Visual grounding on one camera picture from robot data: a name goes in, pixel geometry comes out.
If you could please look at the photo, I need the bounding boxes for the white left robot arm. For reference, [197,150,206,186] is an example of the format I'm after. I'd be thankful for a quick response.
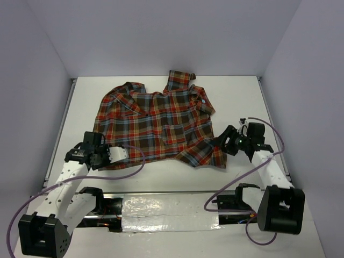
[18,132,110,257]

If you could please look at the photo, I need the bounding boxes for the aluminium table frame rail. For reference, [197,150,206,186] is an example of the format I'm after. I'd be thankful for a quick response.
[257,76,294,189]

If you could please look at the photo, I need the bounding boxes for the plaid long sleeve shirt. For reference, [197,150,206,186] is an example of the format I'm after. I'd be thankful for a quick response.
[93,70,227,170]

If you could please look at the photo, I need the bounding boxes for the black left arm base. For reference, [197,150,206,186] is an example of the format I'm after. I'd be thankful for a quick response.
[70,187,123,227]

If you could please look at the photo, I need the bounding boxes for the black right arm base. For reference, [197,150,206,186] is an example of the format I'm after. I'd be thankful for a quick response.
[212,183,261,212]

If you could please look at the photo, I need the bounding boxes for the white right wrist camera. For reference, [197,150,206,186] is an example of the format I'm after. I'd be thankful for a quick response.
[238,118,248,134]

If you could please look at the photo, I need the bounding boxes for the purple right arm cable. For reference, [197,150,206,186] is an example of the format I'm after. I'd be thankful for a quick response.
[203,116,285,246]

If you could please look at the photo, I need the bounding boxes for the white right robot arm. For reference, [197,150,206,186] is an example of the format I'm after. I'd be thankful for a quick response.
[209,117,305,235]

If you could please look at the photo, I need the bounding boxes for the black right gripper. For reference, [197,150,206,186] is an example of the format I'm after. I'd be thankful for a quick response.
[210,125,250,156]

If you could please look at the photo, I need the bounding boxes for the glossy white tape patch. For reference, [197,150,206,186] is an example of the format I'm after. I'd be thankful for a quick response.
[121,193,221,233]

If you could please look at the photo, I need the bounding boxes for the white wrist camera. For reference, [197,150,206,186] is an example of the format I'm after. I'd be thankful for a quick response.
[238,118,248,134]
[109,146,128,164]

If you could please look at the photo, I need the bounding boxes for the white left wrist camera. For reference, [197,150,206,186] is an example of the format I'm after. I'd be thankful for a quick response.
[109,146,128,164]

